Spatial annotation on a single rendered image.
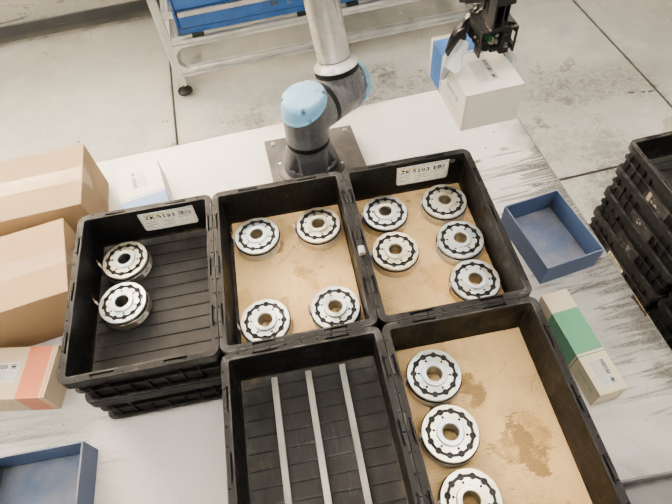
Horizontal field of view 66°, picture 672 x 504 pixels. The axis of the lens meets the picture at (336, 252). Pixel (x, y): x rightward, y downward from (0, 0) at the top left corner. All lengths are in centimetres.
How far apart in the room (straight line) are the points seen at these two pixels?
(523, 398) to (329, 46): 90
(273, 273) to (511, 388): 55
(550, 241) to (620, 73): 190
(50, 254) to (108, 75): 216
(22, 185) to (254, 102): 161
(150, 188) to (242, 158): 29
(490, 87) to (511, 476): 72
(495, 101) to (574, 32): 235
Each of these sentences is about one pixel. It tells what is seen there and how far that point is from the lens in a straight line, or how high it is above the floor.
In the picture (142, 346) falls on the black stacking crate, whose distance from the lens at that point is 118.
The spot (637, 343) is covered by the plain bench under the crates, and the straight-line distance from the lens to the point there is 135.
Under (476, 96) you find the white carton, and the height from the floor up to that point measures 113.
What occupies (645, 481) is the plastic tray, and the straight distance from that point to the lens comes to 124.
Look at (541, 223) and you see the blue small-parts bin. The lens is 145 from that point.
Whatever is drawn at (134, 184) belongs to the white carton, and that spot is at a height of 79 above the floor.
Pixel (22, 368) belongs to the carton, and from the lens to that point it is 135.
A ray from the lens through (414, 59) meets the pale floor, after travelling 311.
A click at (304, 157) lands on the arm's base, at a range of 139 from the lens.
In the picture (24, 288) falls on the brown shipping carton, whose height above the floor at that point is 86.
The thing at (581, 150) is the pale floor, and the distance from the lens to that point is 272.
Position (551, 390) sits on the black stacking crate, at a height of 85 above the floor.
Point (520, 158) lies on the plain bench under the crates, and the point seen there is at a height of 70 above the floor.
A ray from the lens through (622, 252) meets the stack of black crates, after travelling 206.
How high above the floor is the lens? 181
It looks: 55 degrees down
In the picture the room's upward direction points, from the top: 7 degrees counter-clockwise
